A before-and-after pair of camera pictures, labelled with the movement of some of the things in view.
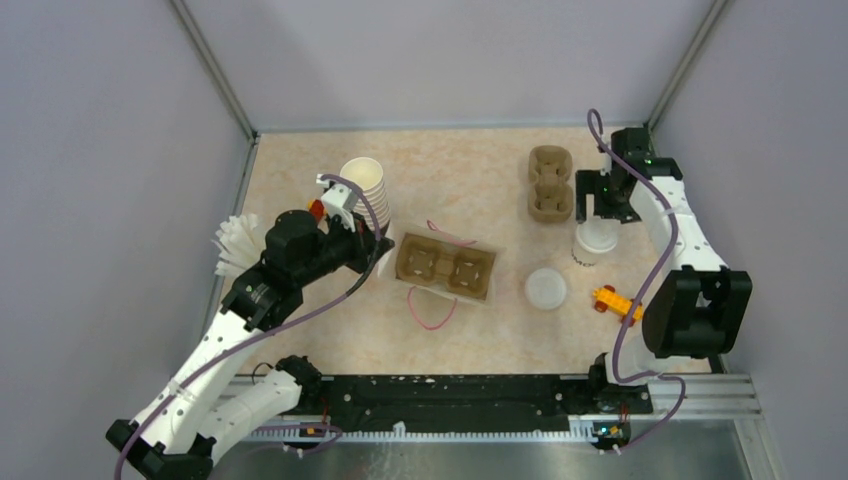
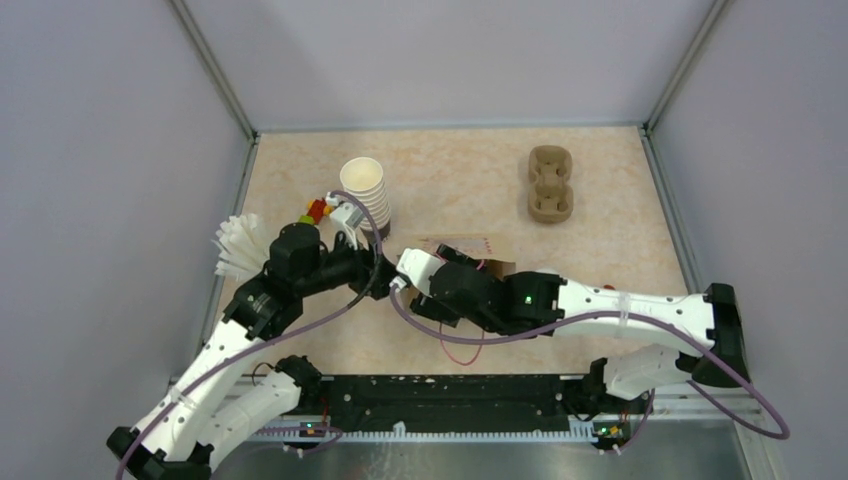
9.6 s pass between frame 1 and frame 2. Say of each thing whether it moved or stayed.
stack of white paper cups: stayed
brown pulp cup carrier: stayed
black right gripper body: moved
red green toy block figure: stayed
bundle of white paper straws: stayed
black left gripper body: moved
